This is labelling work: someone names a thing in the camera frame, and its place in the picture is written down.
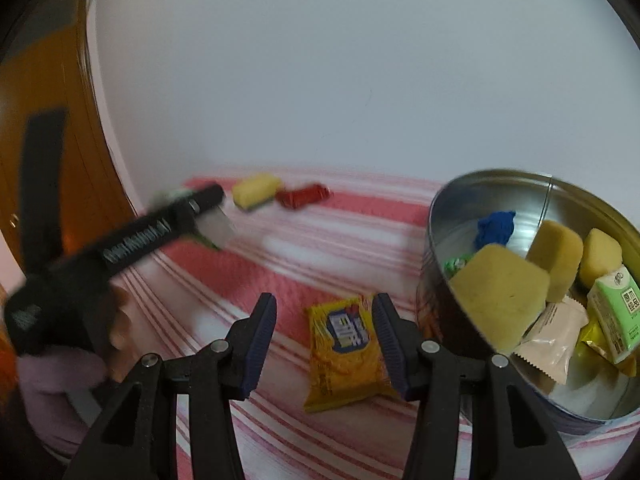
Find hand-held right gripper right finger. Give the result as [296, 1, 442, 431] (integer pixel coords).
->
[371, 292, 573, 480]

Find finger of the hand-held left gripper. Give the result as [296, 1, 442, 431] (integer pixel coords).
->
[185, 183, 227, 220]

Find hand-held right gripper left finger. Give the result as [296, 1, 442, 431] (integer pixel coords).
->
[70, 292, 278, 480]

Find yellow snack packet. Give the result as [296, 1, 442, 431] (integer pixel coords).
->
[575, 317, 638, 376]
[305, 295, 401, 413]

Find yellow sponge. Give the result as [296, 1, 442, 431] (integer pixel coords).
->
[232, 173, 282, 212]
[526, 220, 585, 303]
[577, 228, 623, 286]
[450, 244, 551, 353]

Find beige snack packet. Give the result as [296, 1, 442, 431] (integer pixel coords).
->
[515, 296, 590, 386]

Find round metal tin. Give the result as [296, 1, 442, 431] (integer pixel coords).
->
[417, 169, 640, 436]

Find person's left forearm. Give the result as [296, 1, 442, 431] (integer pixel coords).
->
[17, 347, 111, 461]

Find person's left hand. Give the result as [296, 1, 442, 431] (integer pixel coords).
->
[106, 286, 137, 352]

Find red white striped blanket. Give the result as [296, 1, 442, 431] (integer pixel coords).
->
[65, 165, 640, 480]

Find red snack packet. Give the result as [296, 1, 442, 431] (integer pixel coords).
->
[275, 183, 331, 209]

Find green white candy packet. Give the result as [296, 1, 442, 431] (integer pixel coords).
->
[444, 252, 478, 278]

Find blue lumpy object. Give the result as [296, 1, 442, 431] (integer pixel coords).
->
[475, 210, 517, 250]

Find wooden door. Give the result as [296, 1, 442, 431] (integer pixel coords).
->
[0, 0, 136, 281]

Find green drink carton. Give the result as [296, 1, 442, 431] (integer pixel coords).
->
[586, 266, 640, 365]

